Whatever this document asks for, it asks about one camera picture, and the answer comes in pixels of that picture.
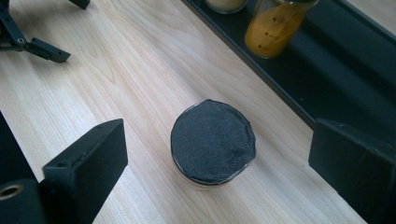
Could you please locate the black tray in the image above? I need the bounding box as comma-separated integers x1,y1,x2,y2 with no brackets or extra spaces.
181,0,396,147

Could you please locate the glass jar with black lid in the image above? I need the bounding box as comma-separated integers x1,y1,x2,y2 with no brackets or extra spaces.
170,98,257,189

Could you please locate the glass jar of yellow powder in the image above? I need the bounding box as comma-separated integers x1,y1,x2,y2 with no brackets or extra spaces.
244,0,320,60

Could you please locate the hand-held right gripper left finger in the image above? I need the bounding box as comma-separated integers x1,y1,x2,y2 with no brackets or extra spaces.
42,118,129,224

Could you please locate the glass jar of pale powder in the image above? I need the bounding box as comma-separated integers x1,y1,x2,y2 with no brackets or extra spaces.
204,0,250,15

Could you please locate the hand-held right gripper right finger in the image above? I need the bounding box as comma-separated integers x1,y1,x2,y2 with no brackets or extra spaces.
308,118,396,224

